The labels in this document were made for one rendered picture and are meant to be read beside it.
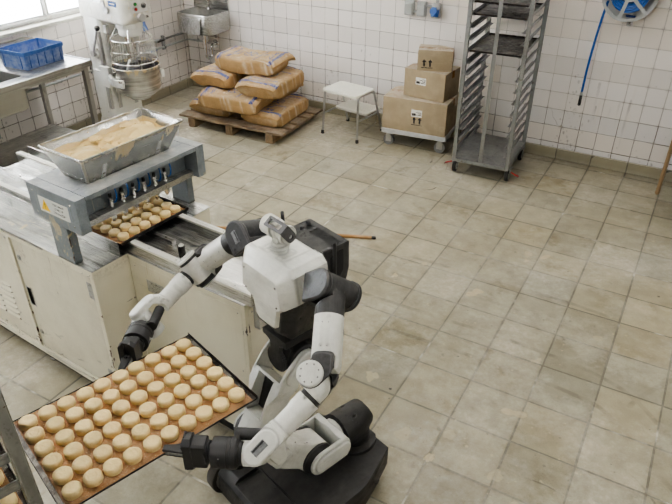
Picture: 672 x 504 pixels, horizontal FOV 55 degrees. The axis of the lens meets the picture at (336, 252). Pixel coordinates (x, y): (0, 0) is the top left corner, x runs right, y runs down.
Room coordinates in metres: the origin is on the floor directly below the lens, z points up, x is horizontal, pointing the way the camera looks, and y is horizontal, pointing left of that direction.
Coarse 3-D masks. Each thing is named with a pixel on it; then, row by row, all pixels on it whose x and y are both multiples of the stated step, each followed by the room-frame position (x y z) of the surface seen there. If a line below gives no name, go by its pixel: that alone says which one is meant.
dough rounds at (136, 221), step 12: (144, 204) 2.72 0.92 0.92; (156, 204) 2.73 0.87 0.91; (168, 204) 2.71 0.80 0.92; (120, 216) 2.61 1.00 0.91; (132, 216) 2.60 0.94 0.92; (144, 216) 2.60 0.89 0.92; (156, 216) 2.60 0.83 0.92; (168, 216) 2.62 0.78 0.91; (96, 228) 2.51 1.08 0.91; (108, 228) 2.49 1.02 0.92; (120, 228) 2.50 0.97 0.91; (132, 228) 2.49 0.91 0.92; (144, 228) 2.51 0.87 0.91; (120, 240) 2.41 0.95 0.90
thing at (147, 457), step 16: (160, 352) 1.61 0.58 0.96; (112, 384) 1.46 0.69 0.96; (208, 384) 1.46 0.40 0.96; (128, 400) 1.40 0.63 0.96; (176, 400) 1.40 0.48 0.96; (64, 416) 1.33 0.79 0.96; (112, 416) 1.33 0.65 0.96; (224, 416) 1.33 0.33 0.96; (48, 432) 1.27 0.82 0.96; (128, 432) 1.27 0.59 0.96; (160, 432) 1.27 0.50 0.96; (32, 448) 1.21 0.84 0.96; (112, 448) 1.21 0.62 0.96; (160, 448) 1.21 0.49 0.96; (64, 464) 1.16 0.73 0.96; (96, 464) 1.16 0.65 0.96; (144, 464) 1.16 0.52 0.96; (80, 480) 1.11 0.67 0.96; (112, 480) 1.11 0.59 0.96; (80, 496) 1.06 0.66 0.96
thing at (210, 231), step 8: (16, 152) 3.37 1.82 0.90; (24, 152) 3.37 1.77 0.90; (24, 160) 3.34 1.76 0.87; (32, 160) 3.29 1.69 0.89; (40, 160) 3.26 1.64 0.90; (40, 168) 3.26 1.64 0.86; (48, 168) 3.21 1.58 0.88; (56, 168) 3.17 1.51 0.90; (176, 216) 2.65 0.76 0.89; (184, 216) 2.64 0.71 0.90; (176, 224) 2.66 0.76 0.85; (184, 224) 2.63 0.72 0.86; (192, 224) 2.59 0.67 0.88; (200, 224) 2.56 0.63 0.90; (208, 224) 2.56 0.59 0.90; (200, 232) 2.57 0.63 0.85; (208, 232) 2.54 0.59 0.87; (216, 232) 2.51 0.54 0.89; (224, 232) 2.49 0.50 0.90
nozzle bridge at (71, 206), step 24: (192, 144) 2.83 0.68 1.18; (144, 168) 2.57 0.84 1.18; (168, 168) 2.76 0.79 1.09; (192, 168) 2.83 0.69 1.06; (48, 192) 2.35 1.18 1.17; (72, 192) 2.34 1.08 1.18; (96, 192) 2.34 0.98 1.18; (144, 192) 2.59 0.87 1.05; (192, 192) 2.90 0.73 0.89; (48, 216) 2.37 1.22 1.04; (72, 216) 2.27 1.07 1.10; (96, 216) 2.37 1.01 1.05; (72, 240) 2.32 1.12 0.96
